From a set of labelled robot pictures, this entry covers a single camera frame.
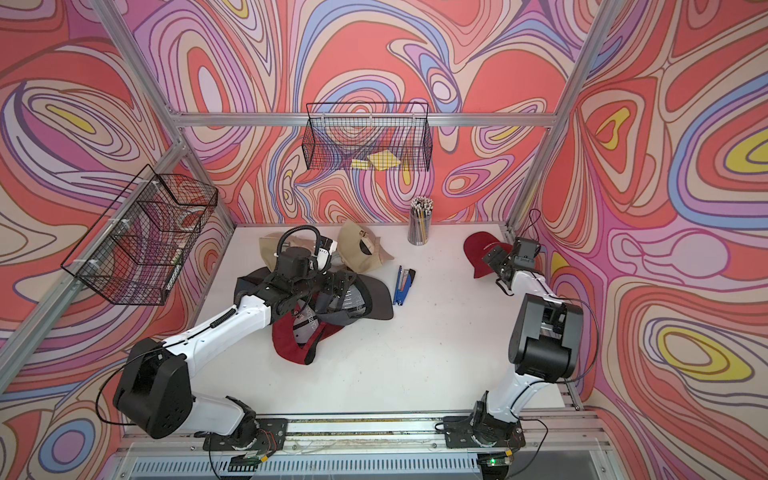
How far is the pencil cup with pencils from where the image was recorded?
1033mm

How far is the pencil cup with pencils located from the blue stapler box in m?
0.15

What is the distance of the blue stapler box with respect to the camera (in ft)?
3.21
